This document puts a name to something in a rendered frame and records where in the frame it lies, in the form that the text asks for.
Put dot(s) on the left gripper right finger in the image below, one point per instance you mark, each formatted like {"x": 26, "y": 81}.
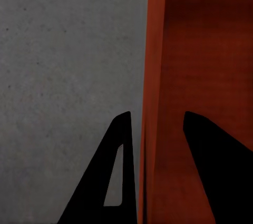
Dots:
{"x": 225, "y": 167}

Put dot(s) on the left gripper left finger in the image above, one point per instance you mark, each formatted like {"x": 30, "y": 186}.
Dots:
{"x": 86, "y": 205}

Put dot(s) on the storage box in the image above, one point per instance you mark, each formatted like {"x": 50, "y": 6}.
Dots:
{"x": 198, "y": 58}

